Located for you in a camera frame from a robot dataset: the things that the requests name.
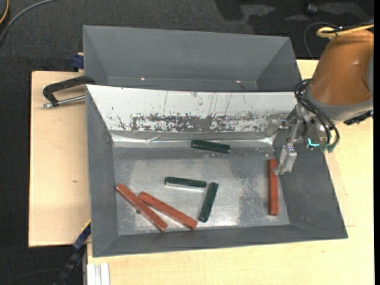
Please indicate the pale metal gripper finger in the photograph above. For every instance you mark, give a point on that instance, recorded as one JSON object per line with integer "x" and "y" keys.
{"x": 281, "y": 162}
{"x": 291, "y": 159}

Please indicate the red-brown flat block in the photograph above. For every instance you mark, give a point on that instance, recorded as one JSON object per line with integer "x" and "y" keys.
{"x": 273, "y": 191}
{"x": 167, "y": 210}
{"x": 141, "y": 207}

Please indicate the dark green flat block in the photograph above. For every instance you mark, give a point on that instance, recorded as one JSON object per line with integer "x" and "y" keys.
{"x": 185, "y": 182}
{"x": 210, "y": 146}
{"x": 208, "y": 202}

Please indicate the grey metal bin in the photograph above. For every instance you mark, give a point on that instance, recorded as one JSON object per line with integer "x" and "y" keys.
{"x": 184, "y": 55}

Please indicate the pale wood board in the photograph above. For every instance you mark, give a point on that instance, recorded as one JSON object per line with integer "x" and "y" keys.
{"x": 56, "y": 159}

